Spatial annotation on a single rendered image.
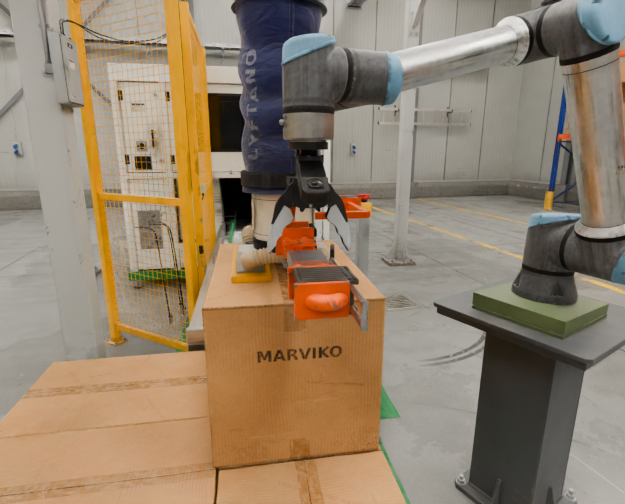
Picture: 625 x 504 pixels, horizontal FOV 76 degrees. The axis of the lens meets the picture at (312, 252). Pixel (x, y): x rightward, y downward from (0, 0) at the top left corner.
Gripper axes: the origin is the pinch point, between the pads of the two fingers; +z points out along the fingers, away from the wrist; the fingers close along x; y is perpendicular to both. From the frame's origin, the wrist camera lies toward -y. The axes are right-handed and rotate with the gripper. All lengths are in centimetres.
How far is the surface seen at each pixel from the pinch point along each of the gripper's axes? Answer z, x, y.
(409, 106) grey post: -65, -162, 356
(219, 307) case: 13.4, 17.6, 9.8
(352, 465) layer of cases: 53, -11, 6
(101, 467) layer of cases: 53, 47, 15
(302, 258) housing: -1.2, 2.4, -7.3
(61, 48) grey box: -63, 90, 140
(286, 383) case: 32.5, 3.8, 9.6
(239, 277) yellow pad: 11.6, 13.6, 24.6
